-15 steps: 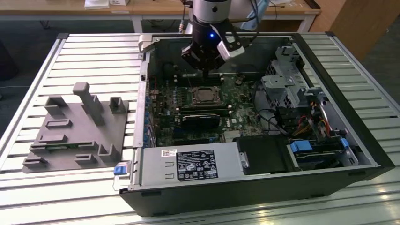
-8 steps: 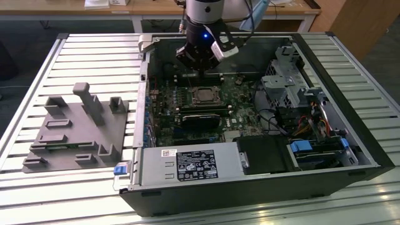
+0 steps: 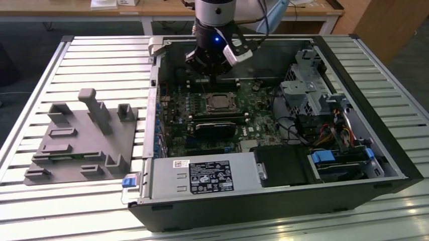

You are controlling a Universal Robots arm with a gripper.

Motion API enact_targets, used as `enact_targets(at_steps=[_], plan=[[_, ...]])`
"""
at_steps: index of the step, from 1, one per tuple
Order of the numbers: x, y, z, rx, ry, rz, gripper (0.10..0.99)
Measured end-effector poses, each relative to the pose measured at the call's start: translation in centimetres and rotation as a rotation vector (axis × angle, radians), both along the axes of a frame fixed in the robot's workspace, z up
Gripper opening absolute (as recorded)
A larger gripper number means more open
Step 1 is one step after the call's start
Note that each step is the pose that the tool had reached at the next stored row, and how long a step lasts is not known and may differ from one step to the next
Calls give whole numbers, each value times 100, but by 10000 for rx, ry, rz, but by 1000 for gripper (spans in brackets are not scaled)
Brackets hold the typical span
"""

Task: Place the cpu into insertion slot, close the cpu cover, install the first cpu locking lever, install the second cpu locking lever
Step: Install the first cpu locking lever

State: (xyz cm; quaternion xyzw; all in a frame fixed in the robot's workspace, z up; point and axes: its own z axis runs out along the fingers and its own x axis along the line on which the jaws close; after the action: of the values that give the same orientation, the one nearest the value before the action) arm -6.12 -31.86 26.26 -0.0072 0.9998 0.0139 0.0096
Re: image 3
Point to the thin metal locking lever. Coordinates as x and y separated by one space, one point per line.
204 90

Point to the silver topped green CPU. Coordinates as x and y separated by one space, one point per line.
220 102

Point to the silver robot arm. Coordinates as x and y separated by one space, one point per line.
215 12

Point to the black RAM slot bank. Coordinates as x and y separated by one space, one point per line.
220 118
228 84

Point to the CPU socket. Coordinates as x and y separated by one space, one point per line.
221 111

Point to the white box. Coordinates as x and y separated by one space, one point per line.
129 2
104 4

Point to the black graphics card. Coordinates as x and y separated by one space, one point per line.
215 129

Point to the silver metal drive cage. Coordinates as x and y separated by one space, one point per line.
302 95

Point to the green motherboard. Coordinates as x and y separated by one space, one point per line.
265 120

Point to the wooden desk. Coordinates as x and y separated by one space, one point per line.
68 11

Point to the silver chipset heatsink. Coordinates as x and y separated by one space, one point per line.
249 143

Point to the wooden cabinet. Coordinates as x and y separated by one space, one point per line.
386 25

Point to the grey parts rack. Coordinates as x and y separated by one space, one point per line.
84 140

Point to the black plastic bay shroud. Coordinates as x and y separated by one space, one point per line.
281 165

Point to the grey power supply unit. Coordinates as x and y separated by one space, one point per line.
168 180

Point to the hard disk in blue carrier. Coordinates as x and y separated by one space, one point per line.
323 157

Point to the blue case latch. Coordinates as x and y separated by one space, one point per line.
129 181

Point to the green RAM stick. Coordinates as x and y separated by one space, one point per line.
66 157

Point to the blue plastic clip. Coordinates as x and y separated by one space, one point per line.
370 153

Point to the black PC case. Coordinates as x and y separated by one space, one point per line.
235 213

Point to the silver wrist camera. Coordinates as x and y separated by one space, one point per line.
239 54

